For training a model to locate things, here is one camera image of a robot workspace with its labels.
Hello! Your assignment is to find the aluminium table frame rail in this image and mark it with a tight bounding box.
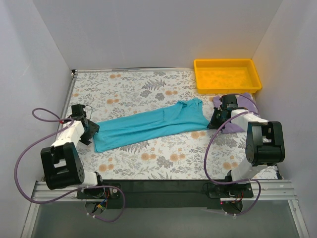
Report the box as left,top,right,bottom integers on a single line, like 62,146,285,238
21,69,310,238

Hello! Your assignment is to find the folded purple t shirt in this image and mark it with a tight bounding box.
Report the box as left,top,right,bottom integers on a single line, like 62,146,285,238
212,93,258,134

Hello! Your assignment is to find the teal t shirt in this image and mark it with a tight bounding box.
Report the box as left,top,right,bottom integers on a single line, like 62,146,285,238
94,98,209,153

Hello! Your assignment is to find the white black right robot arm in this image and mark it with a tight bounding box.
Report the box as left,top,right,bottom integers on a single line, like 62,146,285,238
204,94,285,198

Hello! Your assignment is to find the yellow plastic tray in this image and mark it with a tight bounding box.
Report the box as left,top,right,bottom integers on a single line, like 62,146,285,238
194,59,262,94

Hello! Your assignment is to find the floral patterned table mat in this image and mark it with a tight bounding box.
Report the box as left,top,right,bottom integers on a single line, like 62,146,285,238
49,70,278,180

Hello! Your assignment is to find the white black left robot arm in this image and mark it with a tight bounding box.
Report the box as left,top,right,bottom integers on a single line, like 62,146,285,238
41,104,106,198

